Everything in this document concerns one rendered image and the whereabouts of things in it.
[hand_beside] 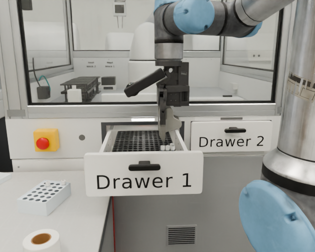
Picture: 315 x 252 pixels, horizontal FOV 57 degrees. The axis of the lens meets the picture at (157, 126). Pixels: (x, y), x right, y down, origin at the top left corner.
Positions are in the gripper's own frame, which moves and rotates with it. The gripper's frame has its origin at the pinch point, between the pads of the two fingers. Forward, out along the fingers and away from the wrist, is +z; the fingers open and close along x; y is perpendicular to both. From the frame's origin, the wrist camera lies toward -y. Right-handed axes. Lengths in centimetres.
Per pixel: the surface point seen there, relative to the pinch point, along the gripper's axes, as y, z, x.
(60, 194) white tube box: -27.7, 15.5, -2.7
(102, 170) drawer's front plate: -14.8, 5.9, -10.5
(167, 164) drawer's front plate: 1.0, 4.7, -10.6
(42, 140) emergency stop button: -37.2, 5.4, 15.4
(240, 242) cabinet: 34, 51, 23
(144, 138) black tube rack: -4.4, 4.2, 12.1
